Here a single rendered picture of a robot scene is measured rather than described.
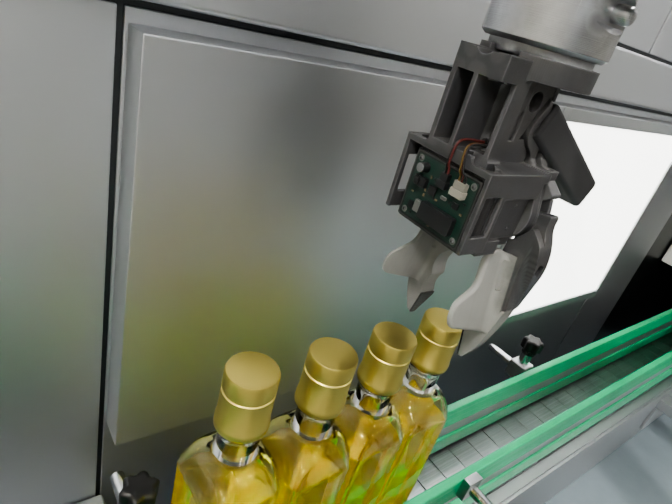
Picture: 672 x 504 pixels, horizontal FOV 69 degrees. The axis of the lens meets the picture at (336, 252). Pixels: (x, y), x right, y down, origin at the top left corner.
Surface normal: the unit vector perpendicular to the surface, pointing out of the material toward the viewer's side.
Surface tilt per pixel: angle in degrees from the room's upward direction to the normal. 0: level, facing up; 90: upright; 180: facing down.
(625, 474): 0
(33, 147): 90
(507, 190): 90
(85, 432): 90
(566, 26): 91
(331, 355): 0
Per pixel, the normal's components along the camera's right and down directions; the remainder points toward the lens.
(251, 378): 0.25, -0.86
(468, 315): 0.59, 0.35
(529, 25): -0.60, 0.25
